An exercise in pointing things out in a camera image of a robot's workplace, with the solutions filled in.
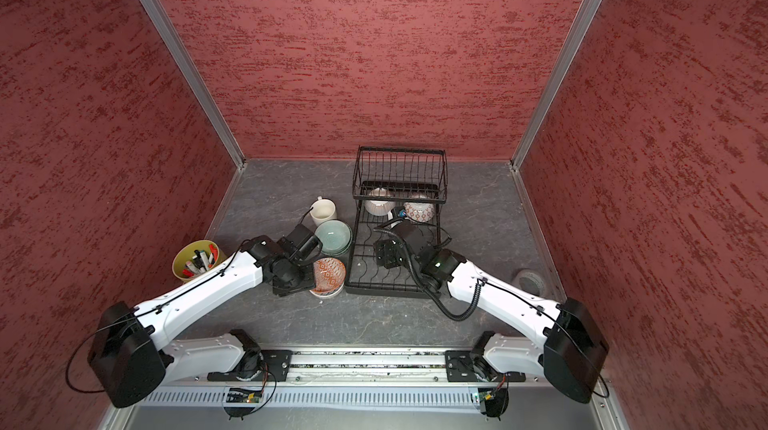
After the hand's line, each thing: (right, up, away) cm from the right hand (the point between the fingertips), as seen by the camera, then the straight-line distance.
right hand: (385, 250), depth 80 cm
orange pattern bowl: (-17, -9, +8) cm, 21 cm away
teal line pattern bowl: (-16, +2, +12) cm, 20 cm away
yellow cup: (-54, -1, -1) cm, 54 cm away
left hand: (-22, -11, -1) cm, 24 cm away
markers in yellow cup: (-53, -4, +3) cm, 53 cm away
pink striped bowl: (-3, +10, +21) cm, 23 cm away
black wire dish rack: (+3, +17, +23) cm, 29 cm away
